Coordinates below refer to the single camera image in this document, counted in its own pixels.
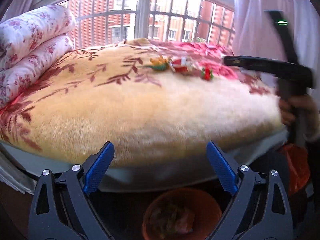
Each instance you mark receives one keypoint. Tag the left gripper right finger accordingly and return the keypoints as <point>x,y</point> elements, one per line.
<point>259,207</point>

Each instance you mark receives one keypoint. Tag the red green toy car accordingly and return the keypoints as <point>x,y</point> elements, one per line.
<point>207,74</point>

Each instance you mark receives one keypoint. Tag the yellow floral plush blanket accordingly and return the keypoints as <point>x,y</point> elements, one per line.
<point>99,94</point>

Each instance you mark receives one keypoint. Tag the orange toy dinosaur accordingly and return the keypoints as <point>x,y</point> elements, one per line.
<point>158,64</point>

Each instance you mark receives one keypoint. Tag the right hand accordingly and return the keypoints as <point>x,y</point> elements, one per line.
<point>306,104</point>

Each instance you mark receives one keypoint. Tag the red plastic bag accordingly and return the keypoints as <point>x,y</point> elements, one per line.
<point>299,173</point>

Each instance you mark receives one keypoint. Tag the window with metal grille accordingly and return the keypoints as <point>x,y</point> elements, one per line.
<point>102,22</point>

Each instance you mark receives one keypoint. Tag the orange plastic trash bucket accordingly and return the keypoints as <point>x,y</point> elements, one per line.
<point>181,214</point>

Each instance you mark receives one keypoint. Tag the red white toothpaste tube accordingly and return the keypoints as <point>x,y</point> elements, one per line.
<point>182,65</point>

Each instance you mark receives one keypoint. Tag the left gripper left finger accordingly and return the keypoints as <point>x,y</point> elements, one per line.
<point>61,208</point>

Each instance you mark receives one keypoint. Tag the folded pink floral quilt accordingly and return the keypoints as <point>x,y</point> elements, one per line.
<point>30,44</point>

